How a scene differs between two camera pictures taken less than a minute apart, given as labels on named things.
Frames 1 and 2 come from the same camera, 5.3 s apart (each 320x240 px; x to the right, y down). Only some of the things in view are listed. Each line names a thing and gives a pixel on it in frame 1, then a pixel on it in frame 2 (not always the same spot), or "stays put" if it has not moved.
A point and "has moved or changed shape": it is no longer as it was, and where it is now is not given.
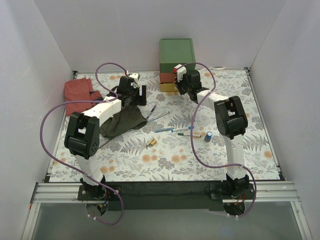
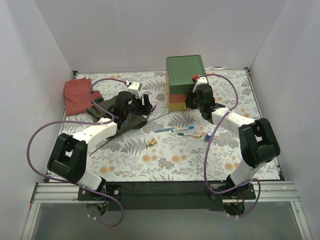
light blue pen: x=169 y=129 stays put
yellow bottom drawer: x=168 y=87 → x=178 y=106
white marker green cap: x=195 y=136 stays put
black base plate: x=166 y=196 stays put
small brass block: x=152 y=141 stays put
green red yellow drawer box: x=173 y=52 has moved or changed shape
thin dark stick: x=104 y=144 stays put
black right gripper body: x=181 y=87 → x=189 y=99
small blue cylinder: x=208 y=137 stays put
